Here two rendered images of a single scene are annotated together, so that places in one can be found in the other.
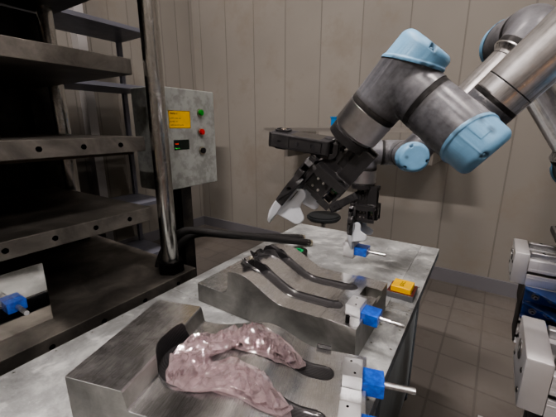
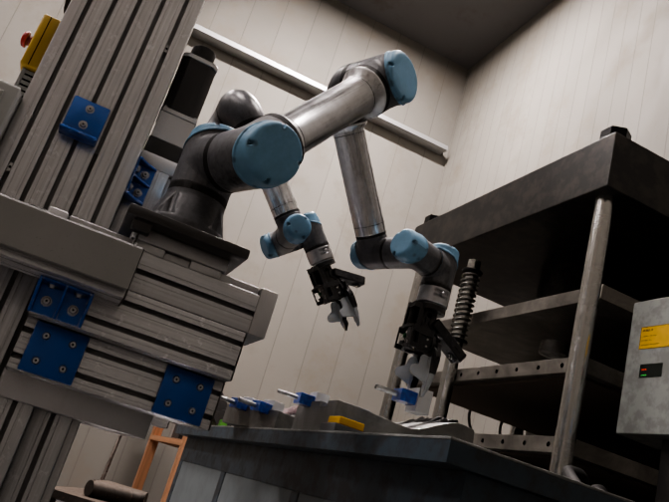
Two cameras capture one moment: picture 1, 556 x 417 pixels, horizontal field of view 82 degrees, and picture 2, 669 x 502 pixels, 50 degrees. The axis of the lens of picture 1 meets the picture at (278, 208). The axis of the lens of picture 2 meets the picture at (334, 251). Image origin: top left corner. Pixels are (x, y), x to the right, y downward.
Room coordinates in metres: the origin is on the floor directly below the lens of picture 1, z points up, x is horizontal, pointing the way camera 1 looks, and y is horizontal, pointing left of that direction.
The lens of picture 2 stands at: (1.79, -1.69, 0.66)
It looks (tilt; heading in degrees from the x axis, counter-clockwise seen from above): 19 degrees up; 128
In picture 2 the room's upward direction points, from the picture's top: 17 degrees clockwise
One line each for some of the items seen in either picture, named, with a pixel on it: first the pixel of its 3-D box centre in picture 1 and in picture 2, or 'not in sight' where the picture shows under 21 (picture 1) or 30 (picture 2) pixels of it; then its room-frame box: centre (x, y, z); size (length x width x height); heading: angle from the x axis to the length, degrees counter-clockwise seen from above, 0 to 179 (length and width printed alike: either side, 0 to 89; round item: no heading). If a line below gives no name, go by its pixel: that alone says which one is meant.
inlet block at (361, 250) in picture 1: (365, 251); (400, 394); (0.97, -0.28, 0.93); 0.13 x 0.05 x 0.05; 57
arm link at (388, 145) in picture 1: (400, 153); (410, 252); (0.95, -0.36, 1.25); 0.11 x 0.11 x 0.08; 81
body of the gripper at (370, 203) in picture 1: (364, 203); (422, 330); (0.98, -0.27, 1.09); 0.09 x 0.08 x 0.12; 57
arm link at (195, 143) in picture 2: not in sight; (212, 163); (0.76, -0.85, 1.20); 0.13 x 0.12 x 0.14; 171
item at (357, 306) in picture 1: (375, 317); (301, 398); (0.66, -0.23, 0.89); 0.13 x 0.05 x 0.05; 57
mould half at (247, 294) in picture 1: (289, 285); (401, 439); (0.86, -0.03, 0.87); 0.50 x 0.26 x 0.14; 57
